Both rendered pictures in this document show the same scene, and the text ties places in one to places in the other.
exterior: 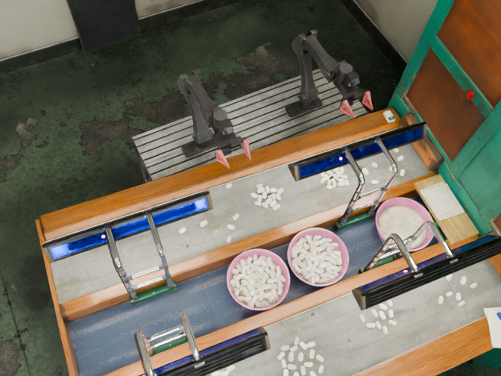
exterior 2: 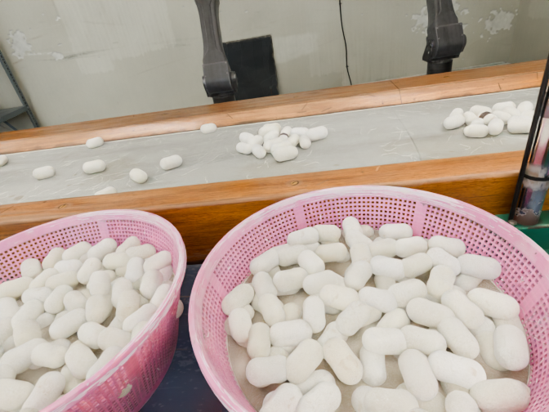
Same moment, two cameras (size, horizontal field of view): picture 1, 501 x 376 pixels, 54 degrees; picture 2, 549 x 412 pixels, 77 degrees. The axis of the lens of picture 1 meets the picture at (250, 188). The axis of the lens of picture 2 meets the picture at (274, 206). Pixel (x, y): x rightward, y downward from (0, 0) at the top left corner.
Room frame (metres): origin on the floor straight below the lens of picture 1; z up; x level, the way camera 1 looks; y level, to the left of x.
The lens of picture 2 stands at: (0.62, -0.40, 0.96)
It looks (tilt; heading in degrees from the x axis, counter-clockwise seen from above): 31 degrees down; 36
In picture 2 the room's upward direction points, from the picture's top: 10 degrees counter-clockwise
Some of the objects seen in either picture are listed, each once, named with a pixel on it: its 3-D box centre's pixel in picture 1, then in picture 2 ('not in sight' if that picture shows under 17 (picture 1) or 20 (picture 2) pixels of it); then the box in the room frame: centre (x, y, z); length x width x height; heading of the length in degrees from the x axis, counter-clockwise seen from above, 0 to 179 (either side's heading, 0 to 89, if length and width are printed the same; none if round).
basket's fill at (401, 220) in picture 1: (400, 228); not in sight; (1.01, -0.71, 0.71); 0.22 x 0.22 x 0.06
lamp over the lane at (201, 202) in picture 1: (130, 222); not in sight; (0.72, 0.42, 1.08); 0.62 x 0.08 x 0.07; 118
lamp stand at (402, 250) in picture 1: (404, 265); not in sight; (0.75, -0.65, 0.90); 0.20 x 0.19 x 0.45; 118
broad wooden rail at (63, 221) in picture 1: (235, 175); (252, 145); (1.21, 0.08, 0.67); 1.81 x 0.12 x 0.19; 118
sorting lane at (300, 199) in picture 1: (252, 206); (232, 158); (1.03, -0.02, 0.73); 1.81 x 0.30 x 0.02; 118
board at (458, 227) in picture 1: (445, 207); not in sight; (1.12, -0.91, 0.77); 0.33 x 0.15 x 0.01; 28
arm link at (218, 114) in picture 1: (218, 117); not in sight; (1.22, 0.17, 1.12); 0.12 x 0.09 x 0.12; 33
